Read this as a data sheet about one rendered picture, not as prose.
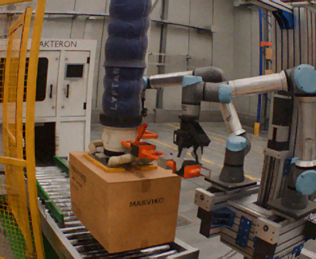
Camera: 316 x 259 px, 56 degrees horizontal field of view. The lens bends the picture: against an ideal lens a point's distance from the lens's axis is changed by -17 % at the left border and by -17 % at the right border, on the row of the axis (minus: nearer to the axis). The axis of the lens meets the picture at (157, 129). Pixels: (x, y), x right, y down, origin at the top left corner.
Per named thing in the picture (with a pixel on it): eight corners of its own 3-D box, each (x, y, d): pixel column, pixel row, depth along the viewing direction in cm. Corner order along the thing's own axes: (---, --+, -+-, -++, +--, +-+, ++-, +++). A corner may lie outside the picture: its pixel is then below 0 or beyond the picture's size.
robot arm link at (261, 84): (304, 65, 136) (207, 79, 148) (309, 63, 125) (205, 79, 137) (309, 89, 137) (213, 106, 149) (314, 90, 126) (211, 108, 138)
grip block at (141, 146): (129, 154, 165) (129, 141, 164) (147, 153, 170) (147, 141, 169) (137, 158, 158) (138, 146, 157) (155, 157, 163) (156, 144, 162)
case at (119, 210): (71, 211, 207) (69, 152, 201) (124, 206, 228) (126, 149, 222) (109, 253, 157) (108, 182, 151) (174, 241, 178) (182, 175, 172)
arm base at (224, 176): (232, 174, 193) (234, 158, 192) (249, 181, 181) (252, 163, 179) (213, 177, 186) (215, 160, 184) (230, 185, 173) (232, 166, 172)
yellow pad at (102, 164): (83, 156, 193) (83, 148, 192) (99, 156, 198) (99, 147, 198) (106, 173, 165) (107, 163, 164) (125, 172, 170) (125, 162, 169)
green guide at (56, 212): (13, 164, 337) (13, 156, 336) (21, 164, 343) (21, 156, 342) (51, 225, 207) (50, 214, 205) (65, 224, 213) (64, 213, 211)
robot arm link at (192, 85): (203, 76, 126) (180, 74, 128) (201, 106, 128) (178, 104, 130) (205, 77, 134) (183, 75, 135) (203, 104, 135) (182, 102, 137)
